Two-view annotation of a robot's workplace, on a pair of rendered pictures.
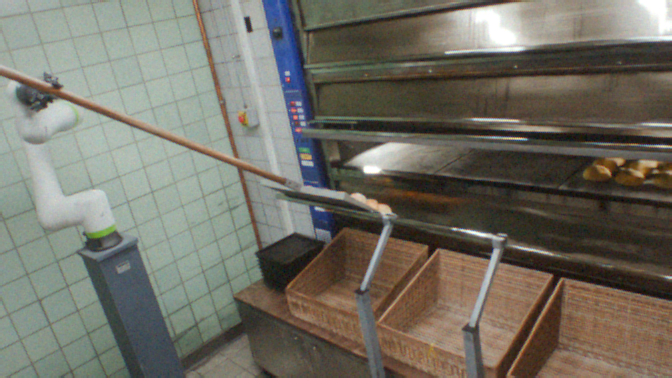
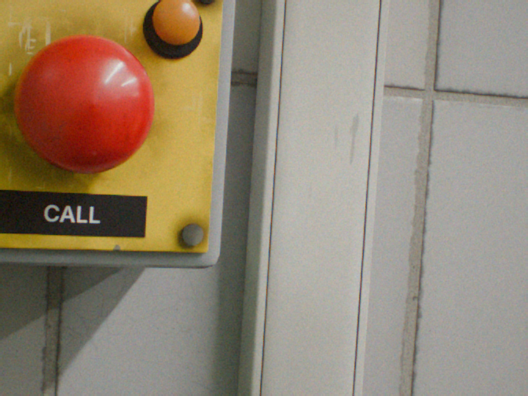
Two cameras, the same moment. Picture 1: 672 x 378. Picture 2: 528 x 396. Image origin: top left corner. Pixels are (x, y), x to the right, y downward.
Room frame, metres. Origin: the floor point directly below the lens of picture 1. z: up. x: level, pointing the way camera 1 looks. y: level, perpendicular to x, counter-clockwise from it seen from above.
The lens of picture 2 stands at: (2.89, 0.72, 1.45)
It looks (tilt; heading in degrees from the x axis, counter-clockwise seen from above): 3 degrees down; 291
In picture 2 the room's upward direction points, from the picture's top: 4 degrees clockwise
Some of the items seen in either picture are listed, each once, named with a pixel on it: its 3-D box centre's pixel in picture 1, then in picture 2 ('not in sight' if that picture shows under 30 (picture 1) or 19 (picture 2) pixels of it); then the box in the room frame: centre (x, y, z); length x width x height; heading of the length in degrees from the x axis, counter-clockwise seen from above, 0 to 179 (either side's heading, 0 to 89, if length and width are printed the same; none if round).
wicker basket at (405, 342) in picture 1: (464, 315); not in sight; (1.78, -0.39, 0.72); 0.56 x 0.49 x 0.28; 41
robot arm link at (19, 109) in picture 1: (26, 95); not in sight; (1.84, 0.99, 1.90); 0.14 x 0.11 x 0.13; 41
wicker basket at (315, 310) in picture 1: (357, 281); not in sight; (2.23, 0.00, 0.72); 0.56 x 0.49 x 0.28; 42
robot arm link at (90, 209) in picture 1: (91, 213); not in sight; (2.13, 1.06, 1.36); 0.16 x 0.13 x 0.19; 99
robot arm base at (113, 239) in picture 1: (99, 236); not in sight; (2.18, 1.09, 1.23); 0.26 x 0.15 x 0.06; 45
